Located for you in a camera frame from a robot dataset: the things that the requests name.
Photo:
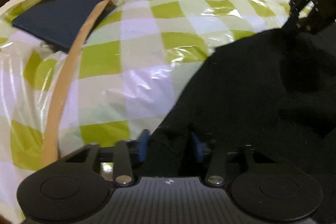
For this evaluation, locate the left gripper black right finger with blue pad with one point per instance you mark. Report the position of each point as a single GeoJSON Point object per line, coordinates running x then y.
{"type": "Point", "coordinates": [221, 161]}

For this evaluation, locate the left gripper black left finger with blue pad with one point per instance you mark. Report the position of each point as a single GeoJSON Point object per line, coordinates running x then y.
{"type": "Point", "coordinates": [124, 155]}

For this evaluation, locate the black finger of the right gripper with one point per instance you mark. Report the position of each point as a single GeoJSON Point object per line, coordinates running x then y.
{"type": "Point", "coordinates": [295, 8]}

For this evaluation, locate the black pants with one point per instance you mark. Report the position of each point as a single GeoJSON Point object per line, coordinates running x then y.
{"type": "Point", "coordinates": [274, 90]}

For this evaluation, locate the checkered green bed cover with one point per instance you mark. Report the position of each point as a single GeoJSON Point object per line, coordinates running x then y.
{"type": "Point", "coordinates": [127, 77]}

